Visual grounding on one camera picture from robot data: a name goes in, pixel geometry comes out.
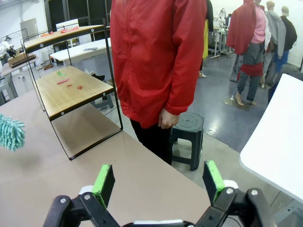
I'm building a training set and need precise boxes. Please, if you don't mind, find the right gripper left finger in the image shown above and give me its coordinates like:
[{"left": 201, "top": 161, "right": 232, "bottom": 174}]
[{"left": 44, "top": 164, "right": 121, "bottom": 227}]

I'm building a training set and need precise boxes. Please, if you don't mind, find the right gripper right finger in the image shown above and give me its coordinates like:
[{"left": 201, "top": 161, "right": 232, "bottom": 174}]
[{"left": 195, "top": 160, "right": 276, "bottom": 227}]

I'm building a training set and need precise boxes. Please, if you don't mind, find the teal chenille duster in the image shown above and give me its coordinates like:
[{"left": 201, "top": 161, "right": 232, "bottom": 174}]
[{"left": 0, "top": 113, "right": 26, "bottom": 152}]

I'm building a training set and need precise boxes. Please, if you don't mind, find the person's left forearm red sleeve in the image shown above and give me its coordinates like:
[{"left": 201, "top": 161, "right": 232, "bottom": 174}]
[{"left": 163, "top": 54, "right": 206, "bottom": 116}]

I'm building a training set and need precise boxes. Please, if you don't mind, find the person's left hand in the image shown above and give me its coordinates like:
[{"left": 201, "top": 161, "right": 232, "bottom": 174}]
[{"left": 158, "top": 109, "right": 180, "bottom": 130}]

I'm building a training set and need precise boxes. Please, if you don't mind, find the dark green plastic stool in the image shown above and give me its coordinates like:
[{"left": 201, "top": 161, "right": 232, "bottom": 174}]
[{"left": 169, "top": 112, "right": 205, "bottom": 172}]

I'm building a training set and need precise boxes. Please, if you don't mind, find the large white side table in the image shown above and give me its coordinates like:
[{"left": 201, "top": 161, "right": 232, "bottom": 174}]
[{"left": 240, "top": 73, "right": 303, "bottom": 227}]

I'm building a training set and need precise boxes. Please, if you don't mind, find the person in red jacket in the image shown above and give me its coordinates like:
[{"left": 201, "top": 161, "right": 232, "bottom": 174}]
[{"left": 110, "top": 0, "right": 209, "bottom": 166}]

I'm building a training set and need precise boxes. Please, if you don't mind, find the grey metal rack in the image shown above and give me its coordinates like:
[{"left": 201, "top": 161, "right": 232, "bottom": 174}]
[{"left": 0, "top": 73, "right": 18, "bottom": 106}]

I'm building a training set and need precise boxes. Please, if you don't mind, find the white background table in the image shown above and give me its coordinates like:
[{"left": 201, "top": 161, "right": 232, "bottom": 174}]
[{"left": 49, "top": 37, "right": 112, "bottom": 69}]

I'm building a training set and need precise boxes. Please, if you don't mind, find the background robot workstation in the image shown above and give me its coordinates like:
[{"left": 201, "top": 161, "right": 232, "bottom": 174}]
[{"left": 208, "top": 7, "right": 232, "bottom": 59}]

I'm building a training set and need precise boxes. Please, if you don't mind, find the red and pink clothed mannequin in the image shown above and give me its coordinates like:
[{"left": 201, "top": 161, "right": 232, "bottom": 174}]
[{"left": 226, "top": 0, "right": 267, "bottom": 106}]

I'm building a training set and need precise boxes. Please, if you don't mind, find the wooden tray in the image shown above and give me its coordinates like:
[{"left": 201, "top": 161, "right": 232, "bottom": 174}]
[{"left": 8, "top": 52, "right": 37, "bottom": 69}]

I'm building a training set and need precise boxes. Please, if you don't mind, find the grey hoodie mannequin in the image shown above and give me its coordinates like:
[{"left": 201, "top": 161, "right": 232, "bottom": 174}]
[{"left": 261, "top": 0, "right": 287, "bottom": 87}]

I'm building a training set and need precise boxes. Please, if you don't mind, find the black sweater mannequin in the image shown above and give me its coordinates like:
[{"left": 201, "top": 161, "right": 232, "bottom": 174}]
[{"left": 280, "top": 6, "right": 298, "bottom": 71}]

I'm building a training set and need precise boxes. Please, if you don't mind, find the two-tier wooden shelf black frame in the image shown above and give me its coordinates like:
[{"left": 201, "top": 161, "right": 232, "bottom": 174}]
[{"left": 20, "top": 24, "right": 124, "bottom": 161}]

